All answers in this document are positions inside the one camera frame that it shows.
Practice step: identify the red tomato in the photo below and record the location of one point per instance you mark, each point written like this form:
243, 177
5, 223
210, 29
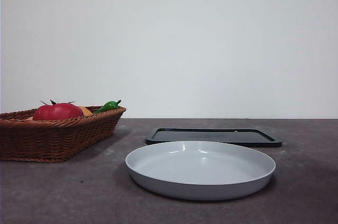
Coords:
58, 111

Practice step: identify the green chili pepper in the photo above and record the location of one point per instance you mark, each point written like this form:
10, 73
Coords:
107, 107

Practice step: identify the white round plate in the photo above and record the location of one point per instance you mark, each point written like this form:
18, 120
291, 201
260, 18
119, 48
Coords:
200, 168

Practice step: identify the black rectangular tray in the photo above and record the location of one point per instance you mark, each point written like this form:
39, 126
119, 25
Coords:
237, 136

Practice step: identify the brown wicker basket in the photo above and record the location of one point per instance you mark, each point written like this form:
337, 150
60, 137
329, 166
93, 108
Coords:
52, 139

